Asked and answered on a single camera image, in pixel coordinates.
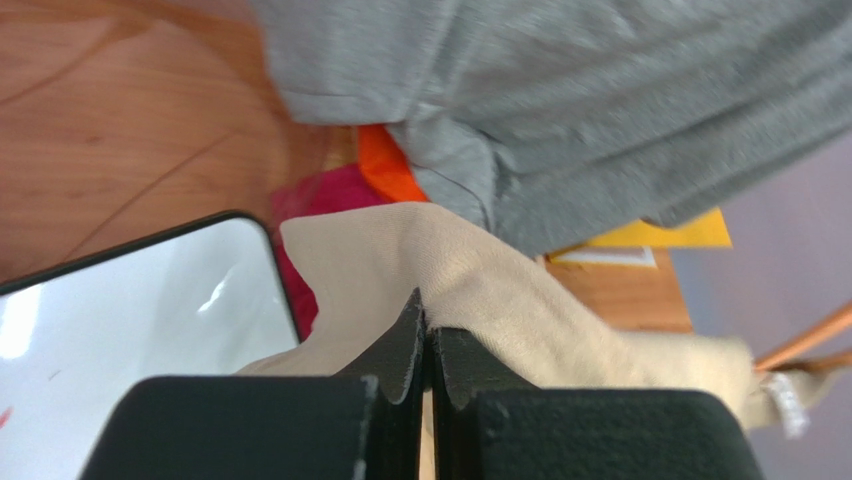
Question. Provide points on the pink cloth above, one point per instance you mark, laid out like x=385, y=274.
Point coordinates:
x=328, y=193

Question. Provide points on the white board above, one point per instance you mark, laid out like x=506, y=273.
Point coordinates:
x=203, y=298

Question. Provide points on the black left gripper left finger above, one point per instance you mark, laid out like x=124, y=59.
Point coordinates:
x=363, y=422

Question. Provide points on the orange cloth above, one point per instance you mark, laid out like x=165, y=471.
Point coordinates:
x=384, y=166

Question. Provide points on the orange plastic hanger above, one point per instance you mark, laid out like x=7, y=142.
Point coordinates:
x=788, y=356

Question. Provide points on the grey t shirt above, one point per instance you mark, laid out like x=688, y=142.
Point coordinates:
x=550, y=122

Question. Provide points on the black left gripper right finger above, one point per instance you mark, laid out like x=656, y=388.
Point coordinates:
x=492, y=424

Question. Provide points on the beige t shirt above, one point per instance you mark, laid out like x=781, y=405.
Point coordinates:
x=363, y=266

